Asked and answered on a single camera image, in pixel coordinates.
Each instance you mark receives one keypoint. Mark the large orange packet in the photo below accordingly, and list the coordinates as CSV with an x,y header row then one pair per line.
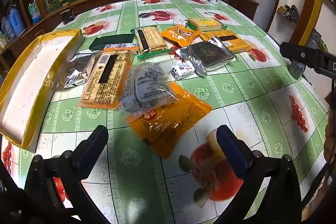
x,y
170,124

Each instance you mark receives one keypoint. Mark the orange cracker packet with barcode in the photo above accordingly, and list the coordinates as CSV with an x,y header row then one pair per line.
x,y
105,79

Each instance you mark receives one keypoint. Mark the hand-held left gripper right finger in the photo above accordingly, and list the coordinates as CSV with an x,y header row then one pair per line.
x,y
232,150

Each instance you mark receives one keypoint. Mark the yellow-green cracker packet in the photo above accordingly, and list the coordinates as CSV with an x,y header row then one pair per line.
x,y
206,24

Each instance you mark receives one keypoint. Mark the blue thermos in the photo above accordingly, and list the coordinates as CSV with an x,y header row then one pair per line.
x,y
16,20

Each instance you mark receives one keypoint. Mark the brown foil packet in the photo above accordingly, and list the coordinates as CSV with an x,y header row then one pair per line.
x,y
210,54

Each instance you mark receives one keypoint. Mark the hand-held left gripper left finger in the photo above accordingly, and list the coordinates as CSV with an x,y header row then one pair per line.
x,y
92,150

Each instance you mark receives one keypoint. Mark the white and blue candy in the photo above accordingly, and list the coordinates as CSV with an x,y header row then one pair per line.
x,y
181,70

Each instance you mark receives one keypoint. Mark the yellow shallow cardboard box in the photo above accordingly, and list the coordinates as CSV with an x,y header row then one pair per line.
x,y
29,82

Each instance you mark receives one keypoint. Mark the small dark round object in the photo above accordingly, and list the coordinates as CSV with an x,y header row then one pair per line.
x,y
143,15

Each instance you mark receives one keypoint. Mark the silver foil packet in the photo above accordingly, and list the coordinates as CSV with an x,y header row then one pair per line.
x,y
73,69

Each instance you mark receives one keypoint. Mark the clear packet with dark contents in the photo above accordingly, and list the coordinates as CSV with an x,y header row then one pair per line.
x,y
149,87

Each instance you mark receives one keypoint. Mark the orange snack packet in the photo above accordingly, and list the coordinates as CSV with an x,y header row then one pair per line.
x,y
181,35

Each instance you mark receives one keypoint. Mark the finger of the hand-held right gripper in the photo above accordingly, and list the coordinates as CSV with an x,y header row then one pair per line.
x,y
302,54

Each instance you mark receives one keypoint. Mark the small dark jar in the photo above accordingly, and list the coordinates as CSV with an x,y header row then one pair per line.
x,y
67,14

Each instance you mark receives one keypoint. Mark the dark green packet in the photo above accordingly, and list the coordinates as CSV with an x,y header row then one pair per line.
x,y
110,41

